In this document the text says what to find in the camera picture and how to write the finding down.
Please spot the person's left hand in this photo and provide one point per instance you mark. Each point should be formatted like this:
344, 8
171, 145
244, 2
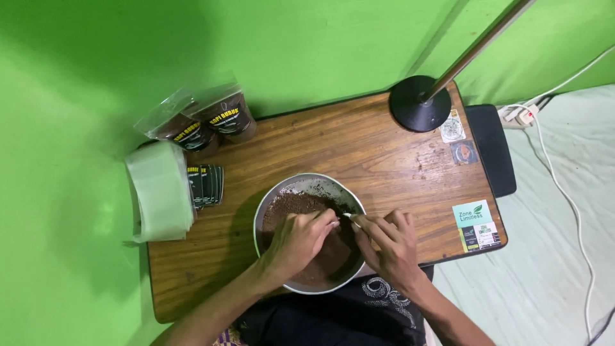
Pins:
293, 242

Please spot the person's right hand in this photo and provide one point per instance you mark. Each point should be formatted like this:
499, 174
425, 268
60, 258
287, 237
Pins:
394, 254

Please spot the person's left fingers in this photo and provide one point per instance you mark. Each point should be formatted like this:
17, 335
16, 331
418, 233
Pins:
321, 222

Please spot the brown ground coffee powder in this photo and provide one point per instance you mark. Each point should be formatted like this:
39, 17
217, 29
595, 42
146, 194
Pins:
293, 204

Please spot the round metal bowl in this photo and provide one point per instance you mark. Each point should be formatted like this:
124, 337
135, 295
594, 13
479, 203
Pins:
274, 197

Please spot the person's black printed shirt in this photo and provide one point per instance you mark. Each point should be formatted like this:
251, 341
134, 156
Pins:
336, 317

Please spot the stack of black labels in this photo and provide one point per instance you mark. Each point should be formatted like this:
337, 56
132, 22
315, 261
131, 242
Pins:
207, 184

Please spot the clear pouch of ground coffee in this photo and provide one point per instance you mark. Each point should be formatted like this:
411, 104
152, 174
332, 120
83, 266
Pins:
229, 115
190, 132

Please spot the black round lamp base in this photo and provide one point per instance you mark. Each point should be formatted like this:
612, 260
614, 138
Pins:
413, 108

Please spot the purple patterned cloth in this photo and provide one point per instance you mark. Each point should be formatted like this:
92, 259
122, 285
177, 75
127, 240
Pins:
229, 337

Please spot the teal sticker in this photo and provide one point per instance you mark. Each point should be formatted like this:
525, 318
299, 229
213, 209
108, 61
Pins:
472, 213

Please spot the dark square sticker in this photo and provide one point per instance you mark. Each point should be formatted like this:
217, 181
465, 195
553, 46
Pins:
464, 152

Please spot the black and white sticker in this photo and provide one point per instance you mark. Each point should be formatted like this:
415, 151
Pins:
480, 236

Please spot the white sticker with round print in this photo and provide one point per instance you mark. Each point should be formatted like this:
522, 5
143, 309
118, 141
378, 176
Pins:
452, 128

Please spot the stack of clear plastic bags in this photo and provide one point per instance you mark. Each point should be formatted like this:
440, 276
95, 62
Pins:
158, 192

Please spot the black padded side panel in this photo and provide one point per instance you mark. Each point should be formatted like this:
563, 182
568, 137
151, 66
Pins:
490, 149

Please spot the pale bed sheet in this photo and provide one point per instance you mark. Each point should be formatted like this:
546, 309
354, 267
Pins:
528, 269

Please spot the white power strip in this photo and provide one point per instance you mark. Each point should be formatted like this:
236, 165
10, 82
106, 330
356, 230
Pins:
516, 117

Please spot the silver metal lamp pole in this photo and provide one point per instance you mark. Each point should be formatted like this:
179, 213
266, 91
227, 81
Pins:
473, 50

